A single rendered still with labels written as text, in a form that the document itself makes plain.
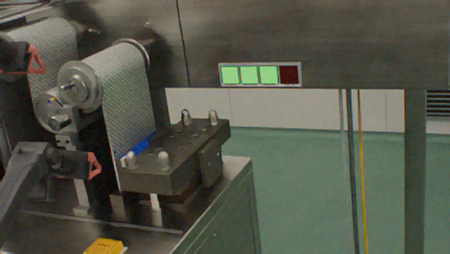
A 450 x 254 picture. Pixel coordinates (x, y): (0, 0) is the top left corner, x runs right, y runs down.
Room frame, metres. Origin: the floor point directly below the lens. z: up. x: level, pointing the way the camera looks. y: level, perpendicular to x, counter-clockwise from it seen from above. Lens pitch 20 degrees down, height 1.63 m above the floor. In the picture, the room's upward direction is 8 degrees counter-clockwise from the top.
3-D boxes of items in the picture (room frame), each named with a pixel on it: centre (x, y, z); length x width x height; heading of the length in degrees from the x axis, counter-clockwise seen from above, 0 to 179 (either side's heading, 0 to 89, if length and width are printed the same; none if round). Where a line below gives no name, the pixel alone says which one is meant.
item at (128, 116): (1.54, 0.20, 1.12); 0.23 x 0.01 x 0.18; 152
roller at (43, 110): (1.62, 0.36, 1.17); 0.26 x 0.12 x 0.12; 152
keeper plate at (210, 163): (1.49, -0.01, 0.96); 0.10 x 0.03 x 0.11; 152
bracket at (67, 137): (1.44, 0.36, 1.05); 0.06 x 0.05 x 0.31; 152
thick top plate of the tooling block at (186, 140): (1.52, 0.08, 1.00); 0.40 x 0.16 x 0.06; 152
